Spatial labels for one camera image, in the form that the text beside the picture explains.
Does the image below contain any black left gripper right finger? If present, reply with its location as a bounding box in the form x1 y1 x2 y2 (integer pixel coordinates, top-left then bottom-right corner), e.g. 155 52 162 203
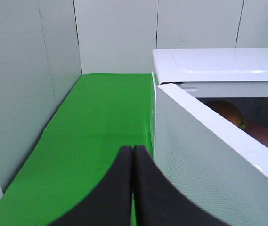
132 145 226 226

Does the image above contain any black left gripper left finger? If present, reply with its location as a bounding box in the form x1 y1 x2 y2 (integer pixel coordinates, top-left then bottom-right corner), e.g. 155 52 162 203
49 146 133 226

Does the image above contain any white microwave door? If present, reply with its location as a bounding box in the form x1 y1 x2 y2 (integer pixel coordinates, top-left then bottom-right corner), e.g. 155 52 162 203
154 83 268 226

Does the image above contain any burger with lettuce and tomato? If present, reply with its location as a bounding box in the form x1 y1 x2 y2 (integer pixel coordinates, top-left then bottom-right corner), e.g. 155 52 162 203
206 100 247 129

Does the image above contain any pink round plate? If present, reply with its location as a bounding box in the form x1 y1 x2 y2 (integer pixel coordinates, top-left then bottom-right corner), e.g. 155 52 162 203
244 121 268 148

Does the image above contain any green table mat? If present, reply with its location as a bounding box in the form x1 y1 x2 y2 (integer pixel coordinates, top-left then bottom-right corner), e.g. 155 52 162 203
0 73 154 226

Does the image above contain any white microwave oven body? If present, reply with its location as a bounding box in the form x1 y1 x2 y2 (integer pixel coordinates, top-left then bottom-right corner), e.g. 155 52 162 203
152 48 268 142

